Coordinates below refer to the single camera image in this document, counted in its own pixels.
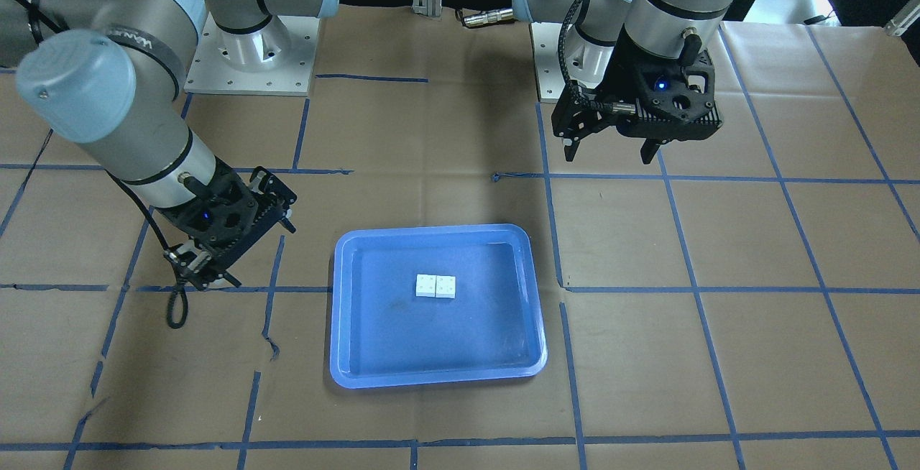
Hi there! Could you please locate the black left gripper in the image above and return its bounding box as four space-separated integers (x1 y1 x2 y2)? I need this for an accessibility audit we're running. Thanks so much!
551 28 694 165

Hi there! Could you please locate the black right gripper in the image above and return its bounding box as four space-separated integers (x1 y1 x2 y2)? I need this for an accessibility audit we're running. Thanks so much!
159 161 297 290

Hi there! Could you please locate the white block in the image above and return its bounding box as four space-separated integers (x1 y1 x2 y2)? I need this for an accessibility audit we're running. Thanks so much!
415 274 438 298
435 275 456 299

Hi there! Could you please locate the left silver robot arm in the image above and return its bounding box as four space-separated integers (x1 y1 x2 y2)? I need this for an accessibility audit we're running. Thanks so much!
512 0 734 163

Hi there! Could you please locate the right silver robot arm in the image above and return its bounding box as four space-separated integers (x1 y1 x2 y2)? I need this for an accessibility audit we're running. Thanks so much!
2 0 339 290

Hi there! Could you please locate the blue plastic tray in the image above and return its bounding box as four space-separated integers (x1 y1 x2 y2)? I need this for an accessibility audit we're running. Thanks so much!
329 224 548 390

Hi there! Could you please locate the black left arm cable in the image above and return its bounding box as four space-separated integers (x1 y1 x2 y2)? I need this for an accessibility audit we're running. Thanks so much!
558 0 648 115

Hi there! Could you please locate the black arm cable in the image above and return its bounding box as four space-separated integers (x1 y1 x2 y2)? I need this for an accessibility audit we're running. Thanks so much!
108 172 191 330
558 0 648 115

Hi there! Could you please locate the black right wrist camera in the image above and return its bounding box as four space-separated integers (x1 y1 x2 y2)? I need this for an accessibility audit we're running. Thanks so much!
160 176 272 255

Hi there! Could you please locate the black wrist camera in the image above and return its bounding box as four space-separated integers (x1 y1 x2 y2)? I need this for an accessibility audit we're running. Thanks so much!
160 176 272 255
632 50 722 142

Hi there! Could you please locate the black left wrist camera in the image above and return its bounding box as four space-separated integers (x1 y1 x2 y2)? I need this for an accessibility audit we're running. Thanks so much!
632 50 722 142

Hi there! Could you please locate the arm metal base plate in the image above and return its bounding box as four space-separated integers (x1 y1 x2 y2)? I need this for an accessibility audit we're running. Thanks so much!
184 16 322 97
530 21 626 106

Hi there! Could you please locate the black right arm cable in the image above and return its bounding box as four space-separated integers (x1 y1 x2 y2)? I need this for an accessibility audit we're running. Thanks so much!
108 172 191 330

